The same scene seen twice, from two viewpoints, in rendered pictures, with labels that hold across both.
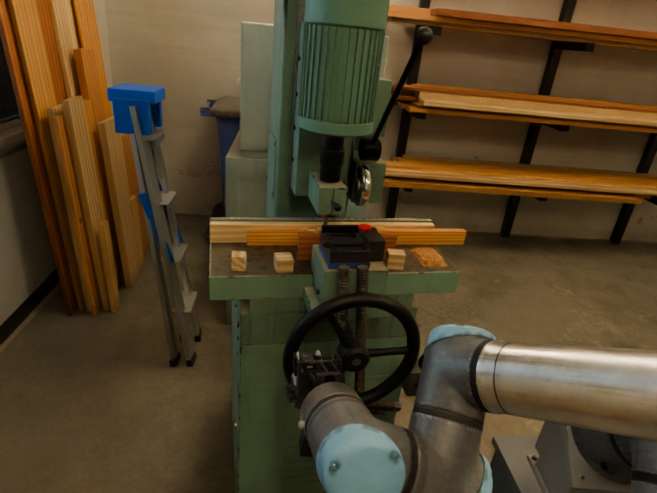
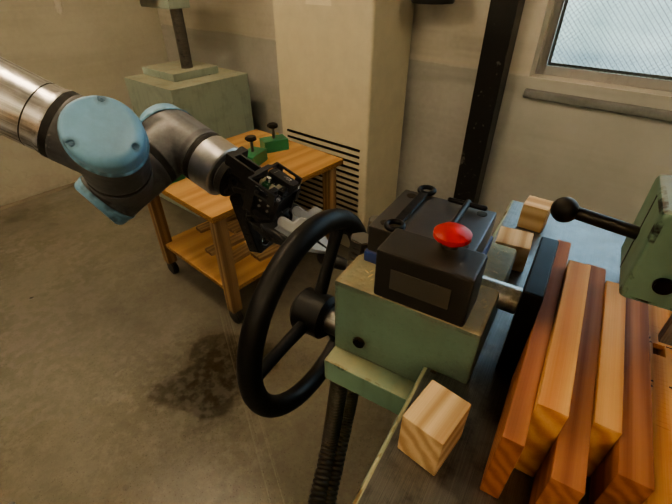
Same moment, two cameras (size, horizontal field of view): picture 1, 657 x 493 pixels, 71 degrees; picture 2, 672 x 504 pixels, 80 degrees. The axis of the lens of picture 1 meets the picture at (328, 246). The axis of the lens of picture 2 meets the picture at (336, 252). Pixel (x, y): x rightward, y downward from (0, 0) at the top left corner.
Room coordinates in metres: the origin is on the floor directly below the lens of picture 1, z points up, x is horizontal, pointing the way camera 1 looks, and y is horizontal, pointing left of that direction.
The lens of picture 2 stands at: (1.06, -0.33, 1.19)
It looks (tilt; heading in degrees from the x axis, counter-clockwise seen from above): 36 degrees down; 136
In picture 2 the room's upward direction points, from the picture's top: straight up
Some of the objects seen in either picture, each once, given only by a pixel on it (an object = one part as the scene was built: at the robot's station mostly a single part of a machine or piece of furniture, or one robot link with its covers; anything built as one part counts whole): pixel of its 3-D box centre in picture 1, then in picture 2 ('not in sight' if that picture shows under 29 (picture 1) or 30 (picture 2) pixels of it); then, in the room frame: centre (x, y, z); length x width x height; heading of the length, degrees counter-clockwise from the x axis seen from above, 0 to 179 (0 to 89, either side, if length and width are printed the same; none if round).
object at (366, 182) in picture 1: (361, 185); not in sight; (1.24, -0.07, 1.02); 0.12 x 0.03 x 0.12; 15
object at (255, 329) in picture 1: (310, 270); not in sight; (1.21, 0.05, 0.76); 0.57 x 0.45 x 0.09; 15
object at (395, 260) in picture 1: (395, 259); (433, 426); (0.99, -0.16, 0.92); 0.04 x 0.03 x 0.04; 94
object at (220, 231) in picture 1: (327, 232); not in sight; (1.11, 0.01, 0.93); 0.60 x 0.02 x 0.05; 105
